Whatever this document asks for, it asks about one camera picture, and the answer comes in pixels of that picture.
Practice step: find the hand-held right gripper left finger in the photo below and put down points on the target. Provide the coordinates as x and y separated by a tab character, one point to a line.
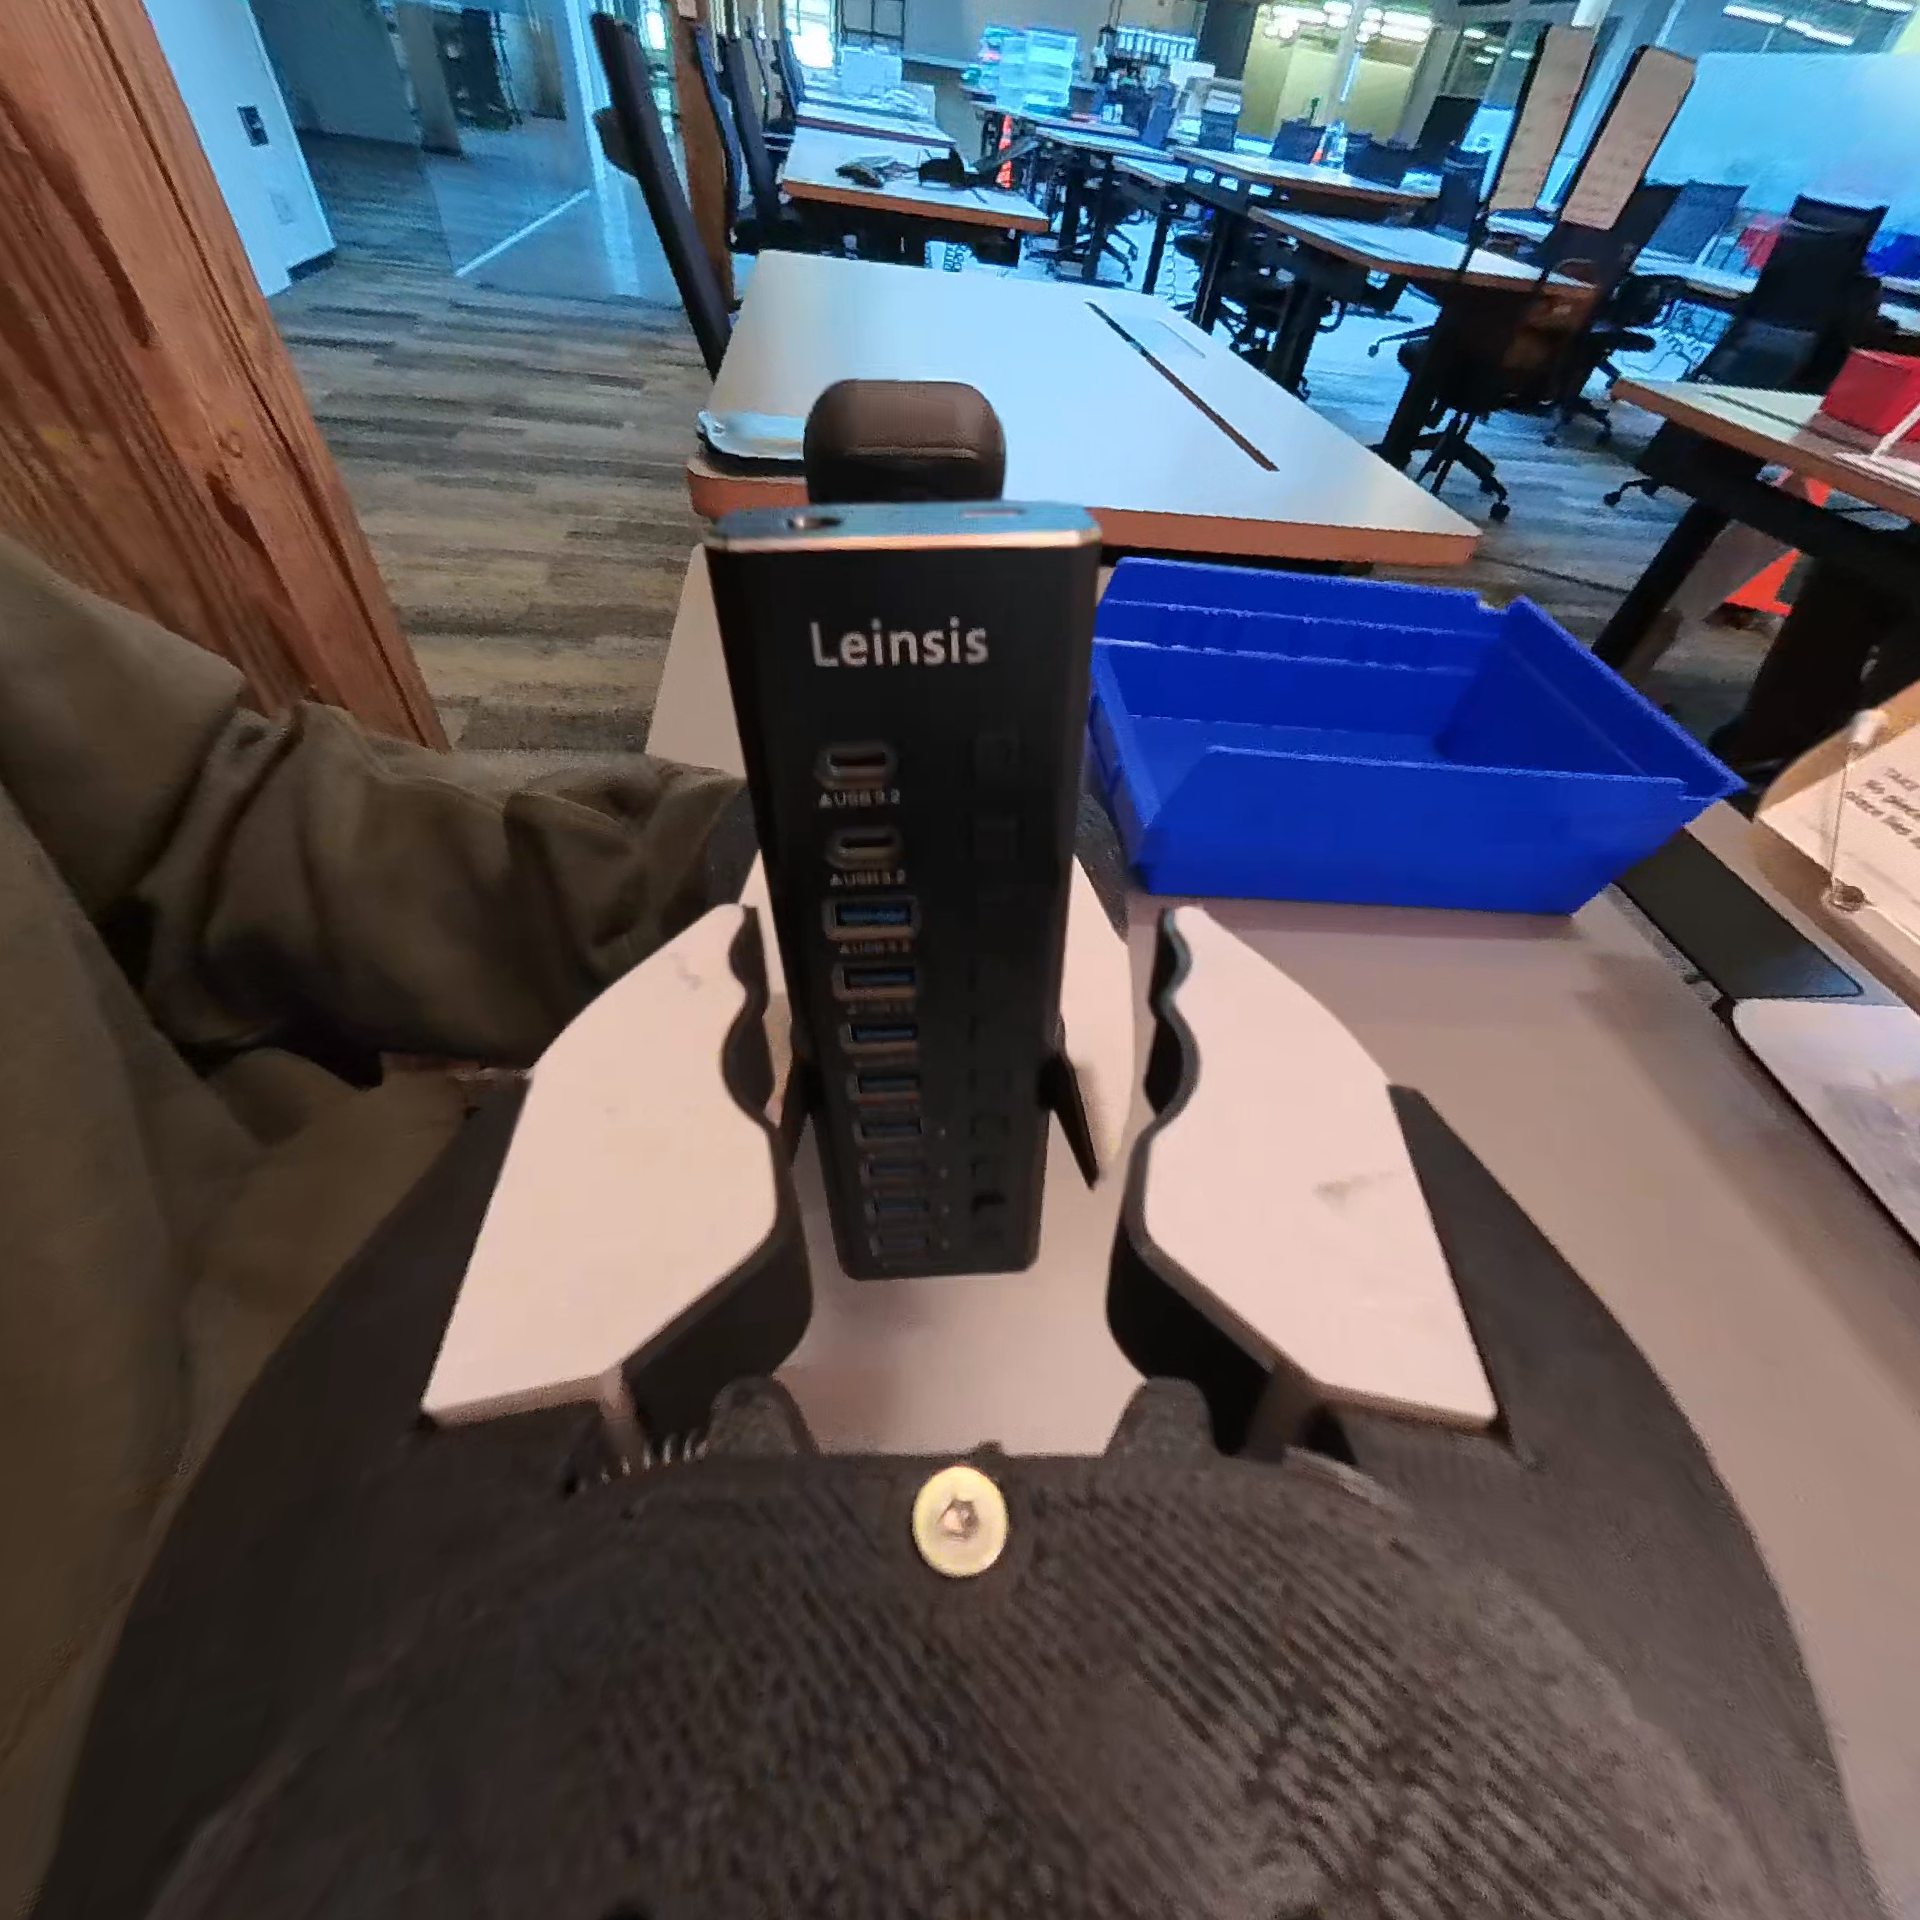
630	1185

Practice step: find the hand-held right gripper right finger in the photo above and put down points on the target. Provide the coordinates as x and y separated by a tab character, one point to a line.
1291	1200

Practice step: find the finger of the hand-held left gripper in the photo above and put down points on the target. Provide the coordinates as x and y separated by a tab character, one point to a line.
763	973
1103	989

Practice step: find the large black USB hub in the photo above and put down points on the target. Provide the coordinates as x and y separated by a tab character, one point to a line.
901	901

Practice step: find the large blue plastic bin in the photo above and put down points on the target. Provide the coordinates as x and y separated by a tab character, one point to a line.
1349	751

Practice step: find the white-top neighbouring desk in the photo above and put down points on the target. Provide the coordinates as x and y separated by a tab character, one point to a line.
1021	389

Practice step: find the person's green jacket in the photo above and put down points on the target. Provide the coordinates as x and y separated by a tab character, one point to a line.
107	1348

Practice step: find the wooden pillar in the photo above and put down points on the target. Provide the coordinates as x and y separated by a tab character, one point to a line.
165	345

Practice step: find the black mesh-back office chair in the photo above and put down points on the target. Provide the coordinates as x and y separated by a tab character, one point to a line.
1786	315

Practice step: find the red bin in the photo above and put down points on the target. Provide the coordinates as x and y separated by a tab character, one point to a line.
1875	394

